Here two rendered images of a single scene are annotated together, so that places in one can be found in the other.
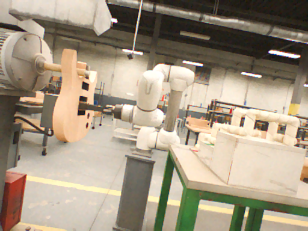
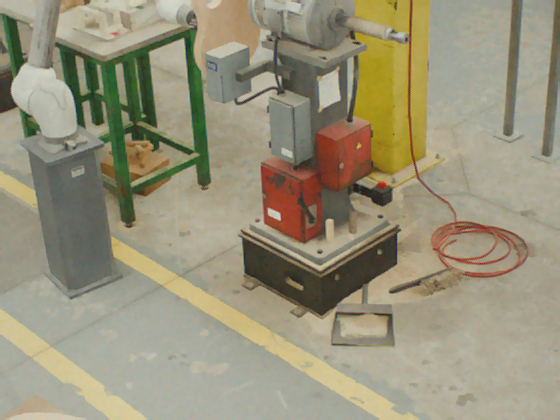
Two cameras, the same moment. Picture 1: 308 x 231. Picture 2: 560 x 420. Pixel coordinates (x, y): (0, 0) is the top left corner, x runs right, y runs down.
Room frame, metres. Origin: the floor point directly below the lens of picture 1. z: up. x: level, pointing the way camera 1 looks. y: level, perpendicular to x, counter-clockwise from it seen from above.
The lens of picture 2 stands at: (3.56, 3.81, 2.80)
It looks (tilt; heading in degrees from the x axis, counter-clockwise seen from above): 31 degrees down; 233
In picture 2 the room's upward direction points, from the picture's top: 5 degrees counter-clockwise
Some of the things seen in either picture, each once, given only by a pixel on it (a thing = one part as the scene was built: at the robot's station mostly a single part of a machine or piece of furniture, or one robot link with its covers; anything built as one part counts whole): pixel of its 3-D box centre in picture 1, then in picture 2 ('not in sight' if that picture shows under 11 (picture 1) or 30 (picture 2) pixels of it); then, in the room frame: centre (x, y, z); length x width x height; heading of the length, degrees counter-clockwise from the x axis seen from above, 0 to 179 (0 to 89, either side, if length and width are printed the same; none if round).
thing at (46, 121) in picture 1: (44, 113); (244, 81); (0.96, 0.66, 0.99); 0.24 x 0.21 x 0.26; 92
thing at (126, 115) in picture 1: (127, 113); (188, 16); (0.81, 0.13, 1.10); 0.09 x 0.06 x 0.09; 2
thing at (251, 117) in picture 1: (248, 125); not in sight; (0.57, -0.35, 1.15); 0.03 x 0.03 x 0.09
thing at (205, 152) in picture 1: (230, 157); (125, 11); (0.78, -0.42, 0.98); 0.27 x 0.16 x 0.09; 95
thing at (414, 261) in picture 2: not in sight; (337, 230); (0.41, 0.63, 0.02); 1.46 x 1.45 x 0.04; 92
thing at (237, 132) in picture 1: (237, 130); not in sight; (0.61, -0.34, 1.12); 0.11 x 0.03 x 0.03; 5
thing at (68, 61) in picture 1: (71, 62); not in sight; (0.68, 0.39, 1.28); 0.07 x 0.04 x 0.10; 3
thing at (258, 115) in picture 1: (272, 117); not in sight; (0.58, -0.43, 1.20); 0.20 x 0.03 x 0.03; 94
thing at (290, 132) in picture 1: (290, 133); not in sight; (0.58, -0.52, 1.15); 0.03 x 0.03 x 0.09
